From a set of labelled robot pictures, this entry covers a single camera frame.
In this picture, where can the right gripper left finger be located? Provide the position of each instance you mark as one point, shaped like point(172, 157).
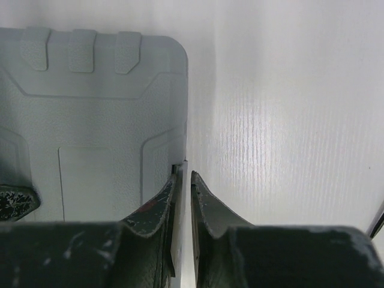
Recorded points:
point(144, 258)

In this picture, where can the grey plastic tool case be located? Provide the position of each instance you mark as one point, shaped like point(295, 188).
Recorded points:
point(93, 122)

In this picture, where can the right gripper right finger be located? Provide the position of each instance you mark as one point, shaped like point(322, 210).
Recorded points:
point(211, 220)

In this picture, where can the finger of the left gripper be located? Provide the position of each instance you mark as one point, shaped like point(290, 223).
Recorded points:
point(17, 202)

